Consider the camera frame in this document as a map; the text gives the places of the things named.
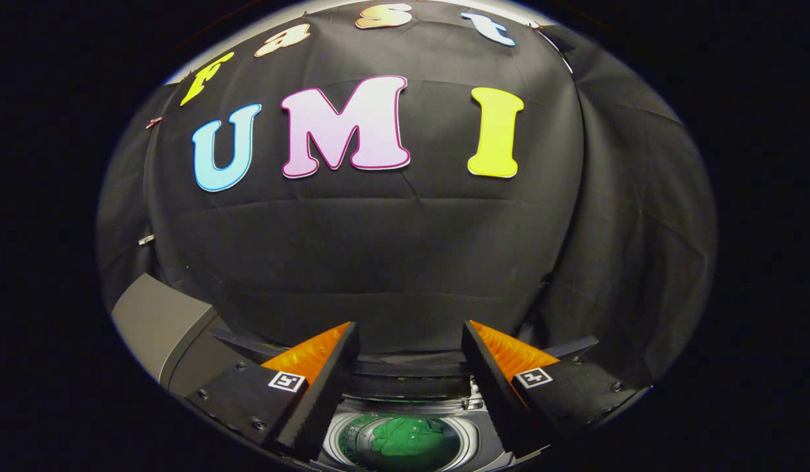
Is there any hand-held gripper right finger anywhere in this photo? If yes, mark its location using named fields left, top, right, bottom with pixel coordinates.
left=461, top=320, right=653, bottom=460

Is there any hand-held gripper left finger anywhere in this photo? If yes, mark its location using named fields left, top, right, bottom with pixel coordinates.
left=184, top=321, right=360, bottom=462

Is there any green polo shirt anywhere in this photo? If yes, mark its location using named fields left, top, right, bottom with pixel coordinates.
left=369, top=418, right=461, bottom=463

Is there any black backdrop cloth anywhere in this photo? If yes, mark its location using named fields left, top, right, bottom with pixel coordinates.
left=96, top=0, right=717, bottom=394

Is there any grey box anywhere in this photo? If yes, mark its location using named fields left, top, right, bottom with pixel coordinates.
left=111, top=274, right=268, bottom=397

